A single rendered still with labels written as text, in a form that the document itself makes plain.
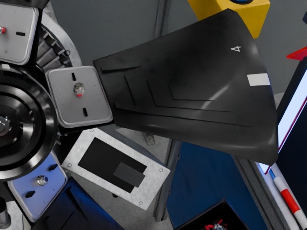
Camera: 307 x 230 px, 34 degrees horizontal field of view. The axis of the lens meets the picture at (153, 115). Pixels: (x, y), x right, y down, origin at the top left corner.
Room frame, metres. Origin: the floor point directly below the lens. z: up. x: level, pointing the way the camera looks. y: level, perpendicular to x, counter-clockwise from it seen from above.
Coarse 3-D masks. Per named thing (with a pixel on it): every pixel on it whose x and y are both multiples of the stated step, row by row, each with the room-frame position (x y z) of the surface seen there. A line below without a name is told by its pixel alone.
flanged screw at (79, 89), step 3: (75, 84) 0.37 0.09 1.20; (78, 84) 0.37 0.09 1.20; (81, 84) 0.37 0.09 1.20; (75, 87) 0.37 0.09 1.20; (78, 87) 0.37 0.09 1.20; (81, 87) 0.37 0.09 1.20; (84, 87) 0.38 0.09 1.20; (75, 90) 0.37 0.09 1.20; (78, 90) 0.37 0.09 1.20; (81, 90) 0.37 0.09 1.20; (84, 90) 0.37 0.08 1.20; (75, 93) 0.37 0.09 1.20; (78, 93) 0.37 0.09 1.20; (81, 93) 0.37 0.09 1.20
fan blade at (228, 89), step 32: (192, 32) 0.51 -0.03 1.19; (224, 32) 0.52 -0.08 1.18; (96, 64) 0.42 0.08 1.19; (128, 64) 0.43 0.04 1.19; (160, 64) 0.45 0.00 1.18; (192, 64) 0.46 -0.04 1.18; (224, 64) 0.47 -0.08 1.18; (256, 64) 0.49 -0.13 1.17; (128, 96) 0.38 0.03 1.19; (160, 96) 0.39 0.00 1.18; (192, 96) 0.41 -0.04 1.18; (224, 96) 0.42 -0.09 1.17; (256, 96) 0.44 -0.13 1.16; (128, 128) 0.34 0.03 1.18; (160, 128) 0.35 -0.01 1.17; (192, 128) 0.37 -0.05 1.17; (224, 128) 0.38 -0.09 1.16; (256, 128) 0.40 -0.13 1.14; (256, 160) 0.36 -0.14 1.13
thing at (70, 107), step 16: (48, 80) 0.38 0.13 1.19; (64, 80) 0.39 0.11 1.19; (80, 80) 0.39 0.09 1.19; (96, 80) 0.40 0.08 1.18; (64, 96) 0.36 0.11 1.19; (80, 96) 0.37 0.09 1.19; (96, 96) 0.38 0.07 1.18; (64, 112) 0.34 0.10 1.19; (80, 112) 0.35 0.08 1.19; (96, 112) 0.35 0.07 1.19
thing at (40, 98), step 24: (0, 72) 0.32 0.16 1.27; (24, 72) 0.34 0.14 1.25; (0, 96) 0.30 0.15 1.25; (24, 96) 0.32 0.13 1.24; (48, 96) 0.32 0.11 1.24; (24, 120) 0.30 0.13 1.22; (48, 120) 0.30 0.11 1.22; (0, 144) 0.28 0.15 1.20; (24, 144) 0.28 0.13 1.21; (48, 144) 0.29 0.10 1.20; (0, 168) 0.26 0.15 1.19; (24, 168) 0.26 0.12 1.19
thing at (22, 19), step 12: (0, 12) 0.41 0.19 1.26; (12, 12) 0.40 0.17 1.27; (24, 12) 0.40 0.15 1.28; (36, 12) 0.39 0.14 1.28; (0, 24) 0.40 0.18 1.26; (12, 24) 0.39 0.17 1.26; (24, 24) 0.39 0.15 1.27; (36, 24) 0.38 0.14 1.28; (0, 36) 0.39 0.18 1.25; (12, 36) 0.38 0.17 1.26; (24, 36) 0.38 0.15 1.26; (0, 48) 0.37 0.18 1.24; (12, 48) 0.37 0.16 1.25; (24, 48) 0.37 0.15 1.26; (0, 60) 0.36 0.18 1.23; (12, 60) 0.36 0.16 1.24; (24, 60) 0.36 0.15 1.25
